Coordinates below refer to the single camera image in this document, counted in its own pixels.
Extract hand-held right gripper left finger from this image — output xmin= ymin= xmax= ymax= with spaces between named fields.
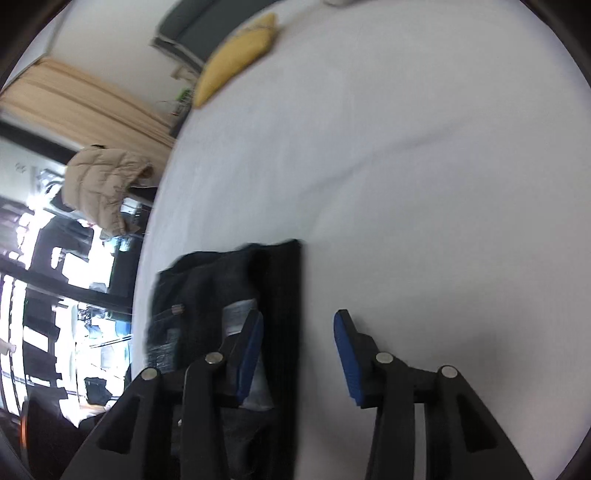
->
xmin=60 ymin=309 xmax=266 ymax=480

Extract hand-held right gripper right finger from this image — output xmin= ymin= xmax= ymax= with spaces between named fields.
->
xmin=333 ymin=309 xmax=536 ymax=480

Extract black denim pants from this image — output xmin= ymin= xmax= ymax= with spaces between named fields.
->
xmin=145 ymin=239 xmax=303 ymax=480

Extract bed with white sheet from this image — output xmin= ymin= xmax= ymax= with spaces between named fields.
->
xmin=131 ymin=0 xmax=587 ymax=480

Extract glass sliding door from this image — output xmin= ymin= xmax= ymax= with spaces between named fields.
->
xmin=0 ymin=120 xmax=153 ymax=416

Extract beige puffer jacket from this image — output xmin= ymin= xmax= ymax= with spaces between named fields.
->
xmin=62 ymin=145 xmax=155 ymax=236

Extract yellow pillow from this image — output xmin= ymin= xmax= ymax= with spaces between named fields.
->
xmin=191 ymin=13 xmax=280 ymax=109

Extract beige curtain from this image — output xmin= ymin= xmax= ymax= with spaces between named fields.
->
xmin=0 ymin=58 xmax=178 ymax=160

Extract grey padded headboard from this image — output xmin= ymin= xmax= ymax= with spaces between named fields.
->
xmin=150 ymin=0 xmax=264 ymax=70

